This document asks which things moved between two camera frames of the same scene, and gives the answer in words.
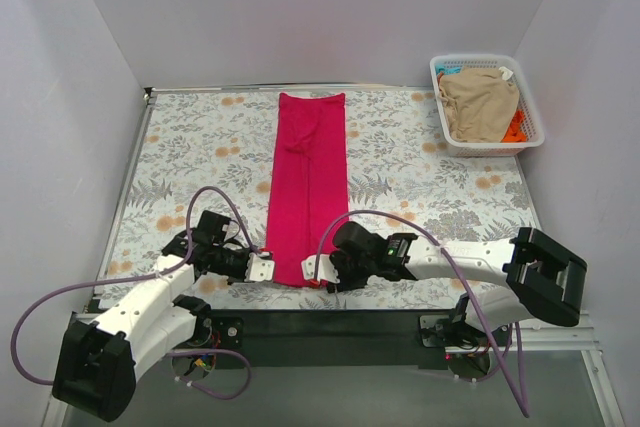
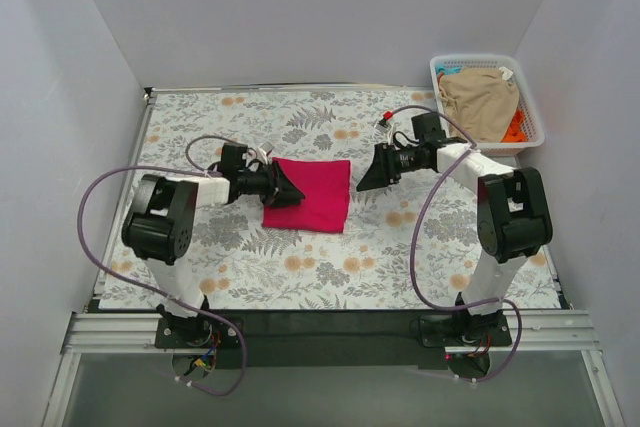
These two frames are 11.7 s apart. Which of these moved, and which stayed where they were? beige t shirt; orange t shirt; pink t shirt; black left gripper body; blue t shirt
Moved: black left gripper body; pink t shirt
Stayed: blue t shirt; beige t shirt; orange t shirt
